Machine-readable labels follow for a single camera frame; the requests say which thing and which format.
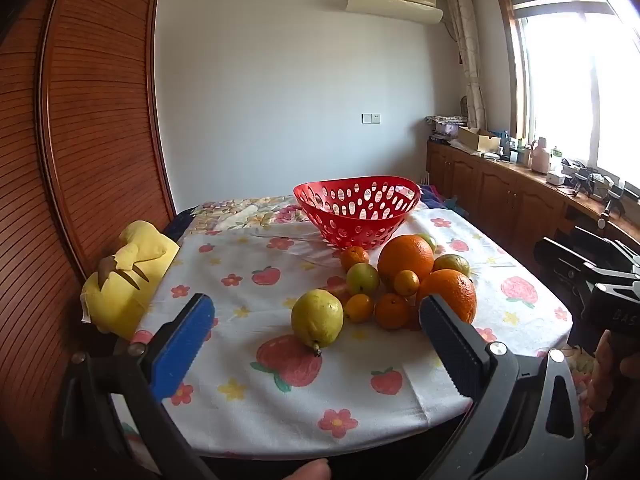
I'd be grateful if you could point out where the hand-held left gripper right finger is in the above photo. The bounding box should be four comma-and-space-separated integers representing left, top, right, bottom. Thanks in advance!
419, 294, 586, 480

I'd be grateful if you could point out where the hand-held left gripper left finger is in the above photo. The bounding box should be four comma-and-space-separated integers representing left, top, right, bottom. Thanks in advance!
57, 292, 218, 480

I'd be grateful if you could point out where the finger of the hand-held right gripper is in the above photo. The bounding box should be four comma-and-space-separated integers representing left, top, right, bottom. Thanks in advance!
570, 225, 640, 276
534, 236, 603, 288

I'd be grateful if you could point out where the medium orange tangerine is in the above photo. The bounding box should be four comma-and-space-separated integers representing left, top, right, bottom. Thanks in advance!
340, 246, 371, 274
374, 292, 413, 331

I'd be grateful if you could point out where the small orange tangerine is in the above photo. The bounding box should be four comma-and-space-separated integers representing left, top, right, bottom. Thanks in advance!
344, 293, 375, 324
393, 270, 421, 297

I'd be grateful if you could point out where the large orange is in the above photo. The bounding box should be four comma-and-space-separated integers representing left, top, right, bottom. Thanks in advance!
377, 235, 435, 286
416, 269, 478, 325

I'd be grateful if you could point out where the red perforated plastic basket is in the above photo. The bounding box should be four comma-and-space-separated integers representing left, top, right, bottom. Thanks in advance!
293, 175, 423, 251

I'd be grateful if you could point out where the person's right hand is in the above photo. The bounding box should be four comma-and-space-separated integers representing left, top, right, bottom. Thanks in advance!
586, 329, 631, 418

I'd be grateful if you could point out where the person's left hand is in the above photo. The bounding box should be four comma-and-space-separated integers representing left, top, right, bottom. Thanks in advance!
287, 458, 332, 480

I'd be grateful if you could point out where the black tripod gadget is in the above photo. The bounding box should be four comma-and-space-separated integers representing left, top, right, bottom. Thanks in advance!
597, 185, 628, 228
570, 165, 601, 197

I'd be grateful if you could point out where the yellow plush toy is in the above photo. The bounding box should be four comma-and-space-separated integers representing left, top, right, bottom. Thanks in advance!
80, 220, 181, 341

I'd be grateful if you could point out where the wooden side cabinet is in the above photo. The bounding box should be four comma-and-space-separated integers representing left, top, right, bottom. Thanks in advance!
426, 139, 640, 266

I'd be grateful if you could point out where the strawberry print white tablecloth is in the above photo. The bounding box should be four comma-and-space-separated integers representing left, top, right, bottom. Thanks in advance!
112, 205, 573, 461

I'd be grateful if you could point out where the pink white jug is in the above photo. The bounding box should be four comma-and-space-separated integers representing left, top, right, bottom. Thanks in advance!
529, 137, 550, 171

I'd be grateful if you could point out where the floral quilt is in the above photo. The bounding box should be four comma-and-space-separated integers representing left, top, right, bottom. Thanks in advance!
177, 195, 321, 235

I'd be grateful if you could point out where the cardboard box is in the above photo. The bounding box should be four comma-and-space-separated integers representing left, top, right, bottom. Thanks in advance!
457, 126, 502, 155

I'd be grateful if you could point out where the wooden framed window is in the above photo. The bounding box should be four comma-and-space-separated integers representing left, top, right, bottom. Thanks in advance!
492, 0, 640, 191

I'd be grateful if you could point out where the patterned white curtain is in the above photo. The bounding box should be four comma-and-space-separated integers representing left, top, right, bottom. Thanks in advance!
444, 0, 489, 131

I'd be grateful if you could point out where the wooden slatted door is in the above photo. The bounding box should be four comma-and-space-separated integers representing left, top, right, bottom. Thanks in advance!
0, 0, 177, 461

